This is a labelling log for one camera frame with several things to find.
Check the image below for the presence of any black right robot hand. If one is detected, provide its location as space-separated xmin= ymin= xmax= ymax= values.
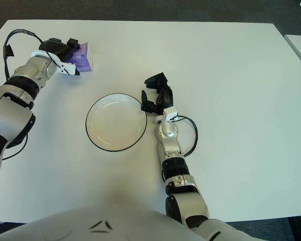
xmin=140 ymin=72 xmax=175 ymax=115

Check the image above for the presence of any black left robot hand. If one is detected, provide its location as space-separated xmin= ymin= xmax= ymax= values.
xmin=39 ymin=37 xmax=81 ymax=76

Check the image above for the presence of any purple tissue paper pack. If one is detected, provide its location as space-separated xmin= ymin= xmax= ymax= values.
xmin=66 ymin=42 xmax=94 ymax=73

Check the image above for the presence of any white plate with black rim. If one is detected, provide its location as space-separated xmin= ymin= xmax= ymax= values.
xmin=85 ymin=93 xmax=148 ymax=152

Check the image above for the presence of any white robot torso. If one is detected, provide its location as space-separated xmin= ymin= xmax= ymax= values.
xmin=0 ymin=203 xmax=191 ymax=241

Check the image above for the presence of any black table leg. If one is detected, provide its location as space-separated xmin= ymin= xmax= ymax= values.
xmin=287 ymin=215 xmax=301 ymax=241

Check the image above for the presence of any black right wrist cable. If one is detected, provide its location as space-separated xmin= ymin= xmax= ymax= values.
xmin=172 ymin=115 xmax=198 ymax=158

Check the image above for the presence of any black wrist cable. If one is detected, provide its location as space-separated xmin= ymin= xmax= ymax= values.
xmin=2 ymin=29 xmax=66 ymax=81
xmin=172 ymin=115 xmax=198 ymax=158

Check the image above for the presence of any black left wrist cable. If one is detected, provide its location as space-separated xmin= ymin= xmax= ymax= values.
xmin=2 ymin=29 xmax=66 ymax=81

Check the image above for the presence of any black left upper arm cable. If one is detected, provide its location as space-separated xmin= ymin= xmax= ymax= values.
xmin=2 ymin=134 xmax=29 ymax=161

